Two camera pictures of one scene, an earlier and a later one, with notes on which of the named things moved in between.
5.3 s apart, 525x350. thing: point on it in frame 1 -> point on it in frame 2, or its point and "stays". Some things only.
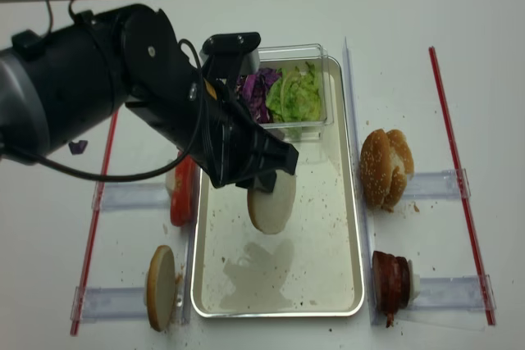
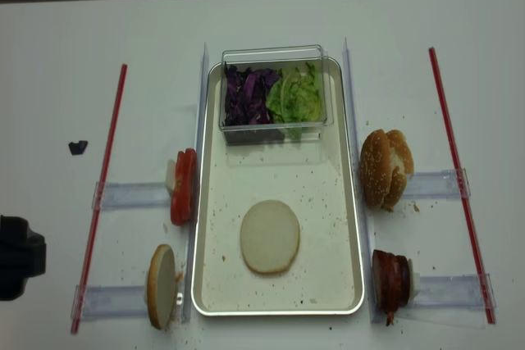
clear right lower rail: x=459 y=293 stays
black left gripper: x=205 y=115 -> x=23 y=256
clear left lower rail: x=108 y=302 stays
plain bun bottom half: x=271 y=211 -> x=270 y=236
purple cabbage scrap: x=78 y=148 stays
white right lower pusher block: x=415 y=286 stays
